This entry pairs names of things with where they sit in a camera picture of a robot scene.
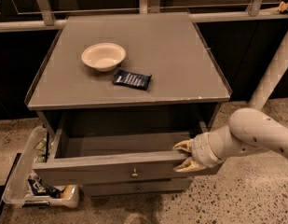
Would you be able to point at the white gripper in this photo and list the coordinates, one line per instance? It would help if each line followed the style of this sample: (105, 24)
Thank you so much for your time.
(201, 151)

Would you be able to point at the grey top drawer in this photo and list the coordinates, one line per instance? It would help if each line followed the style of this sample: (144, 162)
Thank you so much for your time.
(100, 154)

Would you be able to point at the grey drawer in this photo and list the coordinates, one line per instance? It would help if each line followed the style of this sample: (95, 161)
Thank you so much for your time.
(164, 185)
(100, 154)

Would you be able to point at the grey drawer cabinet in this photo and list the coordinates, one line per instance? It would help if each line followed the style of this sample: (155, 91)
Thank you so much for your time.
(185, 84)

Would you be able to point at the grey bottom drawer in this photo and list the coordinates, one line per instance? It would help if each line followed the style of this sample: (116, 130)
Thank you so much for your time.
(164, 185)

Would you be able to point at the blue snack packet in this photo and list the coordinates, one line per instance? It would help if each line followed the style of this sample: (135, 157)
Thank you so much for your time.
(131, 80)

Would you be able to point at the yellow sponge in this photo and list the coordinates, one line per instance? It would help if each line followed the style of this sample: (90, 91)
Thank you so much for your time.
(68, 191)

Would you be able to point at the white bowl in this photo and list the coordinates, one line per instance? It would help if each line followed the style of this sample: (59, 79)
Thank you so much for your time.
(103, 57)

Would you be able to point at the green snack bag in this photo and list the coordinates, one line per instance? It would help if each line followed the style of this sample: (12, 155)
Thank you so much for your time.
(42, 149)

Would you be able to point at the blue white packet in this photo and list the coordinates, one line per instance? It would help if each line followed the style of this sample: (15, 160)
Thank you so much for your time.
(39, 189)

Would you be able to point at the metal railing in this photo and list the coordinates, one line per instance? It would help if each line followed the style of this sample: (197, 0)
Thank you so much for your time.
(32, 15)

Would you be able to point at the clear plastic bin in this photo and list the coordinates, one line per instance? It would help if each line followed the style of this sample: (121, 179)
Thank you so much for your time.
(17, 190)

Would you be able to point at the yellow cloth on railing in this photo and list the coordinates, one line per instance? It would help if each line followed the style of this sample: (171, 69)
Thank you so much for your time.
(283, 7)

